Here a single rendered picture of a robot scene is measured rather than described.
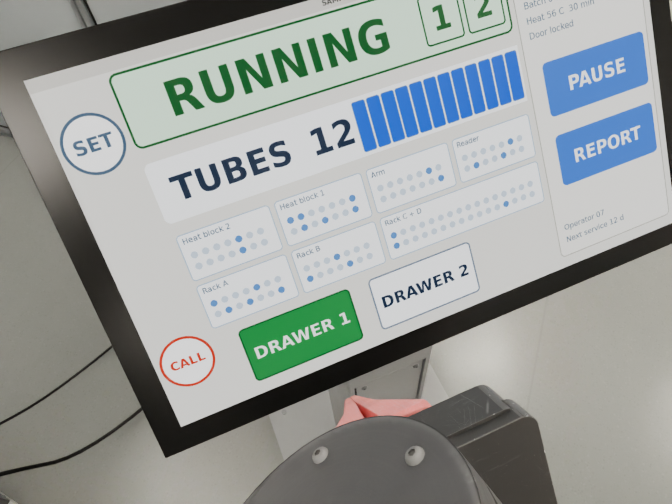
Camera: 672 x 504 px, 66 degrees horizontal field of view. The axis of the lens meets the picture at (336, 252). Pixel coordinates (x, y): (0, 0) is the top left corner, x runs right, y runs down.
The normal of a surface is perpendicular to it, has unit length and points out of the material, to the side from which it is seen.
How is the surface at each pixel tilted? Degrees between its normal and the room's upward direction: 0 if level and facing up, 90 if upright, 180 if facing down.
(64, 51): 50
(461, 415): 40
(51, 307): 0
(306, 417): 5
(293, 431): 5
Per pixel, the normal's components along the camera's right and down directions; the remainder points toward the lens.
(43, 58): 0.25, 0.21
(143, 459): -0.07, -0.57
